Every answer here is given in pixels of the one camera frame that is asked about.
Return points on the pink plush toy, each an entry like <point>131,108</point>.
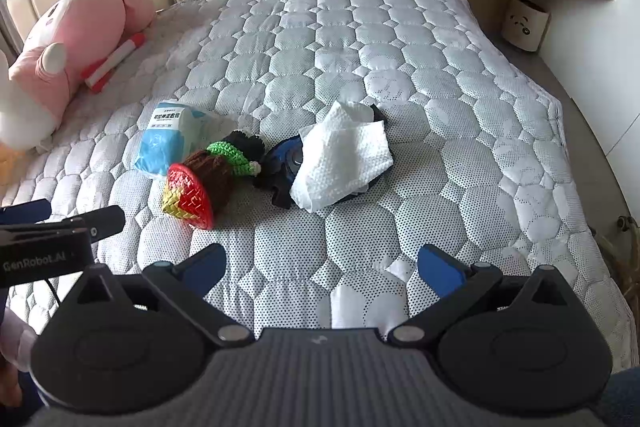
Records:
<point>80,32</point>

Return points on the white quilted mattress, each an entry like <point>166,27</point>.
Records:
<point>380,72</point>

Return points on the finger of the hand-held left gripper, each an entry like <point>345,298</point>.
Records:
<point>107,221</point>
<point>27,210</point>

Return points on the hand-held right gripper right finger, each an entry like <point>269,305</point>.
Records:
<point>440,271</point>

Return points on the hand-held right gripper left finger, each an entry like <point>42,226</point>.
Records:
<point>206,268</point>

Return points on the white paper towel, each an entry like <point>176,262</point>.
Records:
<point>345,157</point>

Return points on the multicoloured striped knit sock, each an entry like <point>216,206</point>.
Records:
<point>210,177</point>

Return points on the red white plush crayon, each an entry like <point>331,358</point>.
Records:
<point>112,62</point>

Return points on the blue white plastic packet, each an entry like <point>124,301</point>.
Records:
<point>165,137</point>

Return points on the panda print bin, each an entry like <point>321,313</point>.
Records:
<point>525,22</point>

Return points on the white plush toy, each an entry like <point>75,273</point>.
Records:
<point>17,107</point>

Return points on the dark blue black garment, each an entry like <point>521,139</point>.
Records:
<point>282,159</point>

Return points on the person's leg in jeans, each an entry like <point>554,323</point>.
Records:
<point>622,399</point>

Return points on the person's left hand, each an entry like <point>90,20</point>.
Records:
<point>15,342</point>

